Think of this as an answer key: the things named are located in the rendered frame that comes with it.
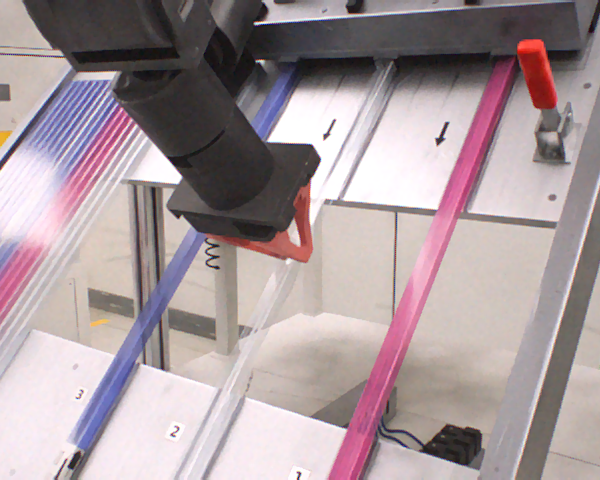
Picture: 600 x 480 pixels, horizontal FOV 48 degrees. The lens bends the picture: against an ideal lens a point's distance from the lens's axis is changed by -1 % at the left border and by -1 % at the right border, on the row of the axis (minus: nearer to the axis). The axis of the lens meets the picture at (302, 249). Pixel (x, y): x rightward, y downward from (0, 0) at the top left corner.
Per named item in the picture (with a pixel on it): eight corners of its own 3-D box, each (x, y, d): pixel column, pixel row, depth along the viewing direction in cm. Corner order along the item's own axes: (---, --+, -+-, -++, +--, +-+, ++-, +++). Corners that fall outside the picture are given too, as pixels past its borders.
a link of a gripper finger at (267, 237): (276, 215, 58) (220, 142, 51) (348, 223, 54) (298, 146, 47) (242, 283, 55) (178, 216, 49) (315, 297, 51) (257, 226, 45)
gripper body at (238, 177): (216, 154, 53) (162, 86, 47) (327, 160, 47) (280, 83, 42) (177, 223, 50) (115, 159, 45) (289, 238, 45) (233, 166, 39)
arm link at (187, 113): (85, 96, 39) (161, 81, 36) (129, 16, 42) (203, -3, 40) (153, 171, 44) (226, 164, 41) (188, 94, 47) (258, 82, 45)
